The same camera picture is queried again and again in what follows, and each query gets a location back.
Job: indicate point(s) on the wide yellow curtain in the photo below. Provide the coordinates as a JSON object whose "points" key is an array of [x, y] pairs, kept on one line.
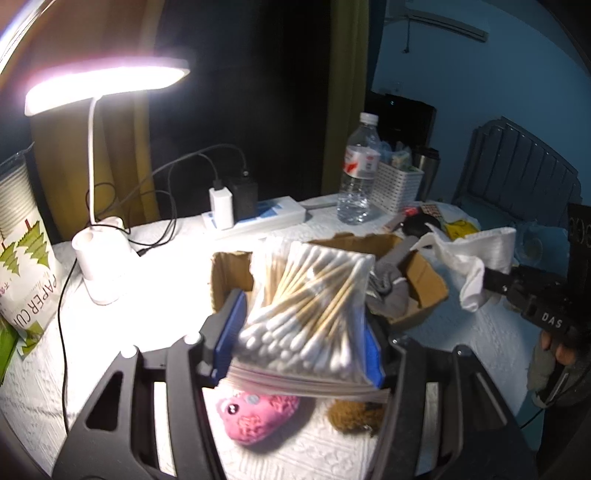
{"points": [[120, 138]]}

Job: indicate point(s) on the white charger plug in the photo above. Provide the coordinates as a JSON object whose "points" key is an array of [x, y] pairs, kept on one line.
{"points": [[221, 207]]}

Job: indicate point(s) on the red patterned card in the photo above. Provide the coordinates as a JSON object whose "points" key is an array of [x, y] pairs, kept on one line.
{"points": [[431, 210]]}

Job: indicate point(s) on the grey socks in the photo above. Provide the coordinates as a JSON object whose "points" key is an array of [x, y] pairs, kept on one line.
{"points": [[392, 286]]}

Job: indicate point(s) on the steel thermos cup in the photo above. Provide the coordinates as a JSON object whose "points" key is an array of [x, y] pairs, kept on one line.
{"points": [[427, 170]]}

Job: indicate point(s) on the black power adapter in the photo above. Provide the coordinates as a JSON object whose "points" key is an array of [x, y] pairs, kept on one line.
{"points": [[244, 194]]}

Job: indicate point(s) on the grey slatted chair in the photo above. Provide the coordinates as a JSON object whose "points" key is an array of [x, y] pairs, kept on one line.
{"points": [[517, 170]]}

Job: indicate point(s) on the narrow teal curtain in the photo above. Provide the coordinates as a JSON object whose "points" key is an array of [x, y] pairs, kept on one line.
{"points": [[375, 41]]}

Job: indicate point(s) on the bag of cotton swabs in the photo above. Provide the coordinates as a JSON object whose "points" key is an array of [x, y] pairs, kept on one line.
{"points": [[304, 314]]}

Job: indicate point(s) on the pink plush toy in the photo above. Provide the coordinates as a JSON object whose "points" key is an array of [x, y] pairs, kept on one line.
{"points": [[258, 417]]}

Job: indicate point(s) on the light blue plastic bag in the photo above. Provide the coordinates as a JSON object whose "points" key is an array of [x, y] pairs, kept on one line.
{"points": [[531, 244]]}

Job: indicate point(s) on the white desk lamp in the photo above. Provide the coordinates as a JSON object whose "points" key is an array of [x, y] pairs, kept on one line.
{"points": [[104, 267]]}

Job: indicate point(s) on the cardboard box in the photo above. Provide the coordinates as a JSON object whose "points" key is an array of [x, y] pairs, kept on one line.
{"points": [[415, 286]]}

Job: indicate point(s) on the clear water bottle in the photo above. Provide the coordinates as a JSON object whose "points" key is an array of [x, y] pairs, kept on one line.
{"points": [[358, 175]]}

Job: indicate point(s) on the green paper cup pack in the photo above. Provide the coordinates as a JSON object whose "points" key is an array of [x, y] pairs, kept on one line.
{"points": [[7, 355]]}

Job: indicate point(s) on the white cloth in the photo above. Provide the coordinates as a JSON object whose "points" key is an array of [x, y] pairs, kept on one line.
{"points": [[485, 249]]}

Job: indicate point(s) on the white air conditioner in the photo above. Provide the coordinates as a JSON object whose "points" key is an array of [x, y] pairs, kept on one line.
{"points": [[450, 25]]}

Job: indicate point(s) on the white power strip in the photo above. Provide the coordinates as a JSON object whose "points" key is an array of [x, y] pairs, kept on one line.
{"points": [[272, 214]]}

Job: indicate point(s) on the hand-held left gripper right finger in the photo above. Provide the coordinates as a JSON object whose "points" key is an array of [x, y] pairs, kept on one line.
{"points": [[373, 355]]}

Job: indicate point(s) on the narrow yellow curtain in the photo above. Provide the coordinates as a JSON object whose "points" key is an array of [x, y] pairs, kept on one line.
{"points": [[344, 92]]}

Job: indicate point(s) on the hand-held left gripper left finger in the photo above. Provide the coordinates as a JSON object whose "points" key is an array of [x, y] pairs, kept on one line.
{"points": [[233, 323]]}

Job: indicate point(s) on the brown plush toy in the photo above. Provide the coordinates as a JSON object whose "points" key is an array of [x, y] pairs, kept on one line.
{"points": [[355, 415]]}

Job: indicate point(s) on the white woven basket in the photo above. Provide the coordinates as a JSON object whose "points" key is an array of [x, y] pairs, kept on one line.
{"points": [[397, 187]]}

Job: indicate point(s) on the black round pouch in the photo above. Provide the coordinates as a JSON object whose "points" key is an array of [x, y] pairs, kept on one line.
{"points": [[418, 226]]}

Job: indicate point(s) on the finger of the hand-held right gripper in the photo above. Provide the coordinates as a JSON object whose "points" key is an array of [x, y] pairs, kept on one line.
{"points": [[501, 281]]}

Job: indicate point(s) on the person's right hand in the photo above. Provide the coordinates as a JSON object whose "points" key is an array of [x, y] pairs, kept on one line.
{"points": [[561, 353]]}

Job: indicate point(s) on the white paper cup pack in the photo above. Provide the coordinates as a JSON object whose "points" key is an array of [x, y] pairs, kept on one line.
{"points": [[25, 258]]}

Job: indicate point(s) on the yellow snack packet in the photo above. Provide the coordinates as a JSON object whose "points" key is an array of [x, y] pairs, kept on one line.
{"points": [[461, 230]]}

